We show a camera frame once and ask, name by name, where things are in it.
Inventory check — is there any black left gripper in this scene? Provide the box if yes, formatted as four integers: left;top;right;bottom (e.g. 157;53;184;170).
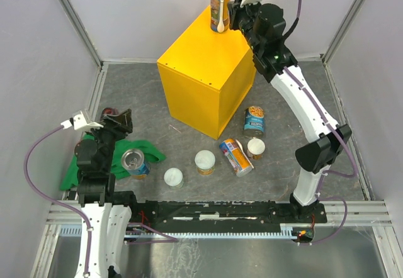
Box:
85;108;133;170

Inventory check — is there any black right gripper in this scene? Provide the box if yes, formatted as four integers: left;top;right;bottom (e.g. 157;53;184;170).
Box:
226;0;262;54

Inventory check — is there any tall can with white spoon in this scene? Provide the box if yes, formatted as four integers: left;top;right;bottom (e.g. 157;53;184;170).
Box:
210;0;230;33

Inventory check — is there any blue yellow can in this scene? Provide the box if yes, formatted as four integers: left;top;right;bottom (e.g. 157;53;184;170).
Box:
219;138;254;177

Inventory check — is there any small can white lid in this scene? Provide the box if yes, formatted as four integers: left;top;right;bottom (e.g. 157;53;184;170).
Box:
246;138;266;160

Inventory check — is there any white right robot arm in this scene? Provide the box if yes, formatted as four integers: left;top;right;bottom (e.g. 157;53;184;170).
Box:
228;1;352;222

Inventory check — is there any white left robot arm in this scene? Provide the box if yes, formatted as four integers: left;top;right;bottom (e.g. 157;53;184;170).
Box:
74;109;139;277

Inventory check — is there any open blue tin can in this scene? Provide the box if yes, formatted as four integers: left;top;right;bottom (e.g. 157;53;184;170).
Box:
121;148;150;180

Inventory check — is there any small jar white lid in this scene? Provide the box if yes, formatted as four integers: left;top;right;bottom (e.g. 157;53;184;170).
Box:
164;167;183;189

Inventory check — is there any green cloth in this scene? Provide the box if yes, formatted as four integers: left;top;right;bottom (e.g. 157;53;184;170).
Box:
59;140;166;191

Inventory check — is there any yellow wooden cabinet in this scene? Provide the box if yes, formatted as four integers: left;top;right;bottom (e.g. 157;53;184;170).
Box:
157;8;256;139

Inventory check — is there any yellow can white lid middle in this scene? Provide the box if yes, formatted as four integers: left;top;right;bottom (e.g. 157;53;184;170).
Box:
195;150;215;176

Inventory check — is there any blue soup can lying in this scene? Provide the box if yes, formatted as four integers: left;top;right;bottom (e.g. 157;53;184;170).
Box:
243;106;265;138

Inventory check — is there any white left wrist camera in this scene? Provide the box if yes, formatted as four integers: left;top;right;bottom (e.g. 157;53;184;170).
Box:
60;109;103;132

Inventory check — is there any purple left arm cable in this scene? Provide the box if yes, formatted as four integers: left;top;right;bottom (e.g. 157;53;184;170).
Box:
24;124;92;272

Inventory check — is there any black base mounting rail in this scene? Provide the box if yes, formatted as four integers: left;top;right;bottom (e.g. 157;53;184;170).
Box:
130;199;327;234

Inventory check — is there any light blue cable duct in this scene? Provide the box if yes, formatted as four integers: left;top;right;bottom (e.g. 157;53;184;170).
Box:
59;225;297;240

